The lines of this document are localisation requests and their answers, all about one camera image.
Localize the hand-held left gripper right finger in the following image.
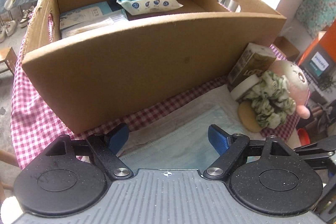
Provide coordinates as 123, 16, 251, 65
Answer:
203, 124, 306, 180

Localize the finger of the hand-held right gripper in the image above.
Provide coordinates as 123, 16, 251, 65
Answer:
293, 135, 336, 159

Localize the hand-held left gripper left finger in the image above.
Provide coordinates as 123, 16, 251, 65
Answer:
45, 123, 134, 179

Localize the yellow round puff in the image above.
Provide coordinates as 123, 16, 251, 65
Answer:
238, 101, 263, 133

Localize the white tape roll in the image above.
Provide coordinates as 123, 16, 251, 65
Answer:
230, 75, 261, 102

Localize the green white scrunchie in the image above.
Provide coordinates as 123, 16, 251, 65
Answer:
243, 70, 297, 128

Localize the brown cardboard box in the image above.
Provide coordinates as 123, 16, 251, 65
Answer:
21, 0, 287, 135

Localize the pink plush toy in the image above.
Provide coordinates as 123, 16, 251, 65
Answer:
269, 59, 311, 119

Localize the gold packaged sponge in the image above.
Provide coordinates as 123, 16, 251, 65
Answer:
227, 42, 277, 88

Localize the cotton swab packet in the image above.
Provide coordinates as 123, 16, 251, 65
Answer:
61, 10, 130, 39

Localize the white blue wipes packet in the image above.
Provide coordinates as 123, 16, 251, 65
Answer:
115, 0, 184, 16

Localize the orange plastic container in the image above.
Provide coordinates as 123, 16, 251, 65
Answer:
297, 128, 314, 146

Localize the pink checkered tablecloth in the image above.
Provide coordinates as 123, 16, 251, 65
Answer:
10, 7, 302, 169

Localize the orange appliance carton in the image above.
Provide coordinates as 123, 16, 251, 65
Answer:
295, 30, 336, 98

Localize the small cardboard carton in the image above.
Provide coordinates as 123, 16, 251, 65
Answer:
273, 35, 300, 62

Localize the wooden chair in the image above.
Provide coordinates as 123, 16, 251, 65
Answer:
0, 149, 20, 169

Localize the small light blue box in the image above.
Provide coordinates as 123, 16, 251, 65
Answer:
59, 1, 114, 30

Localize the wooden stool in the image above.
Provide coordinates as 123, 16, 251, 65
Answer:
0, 47, 18, 75

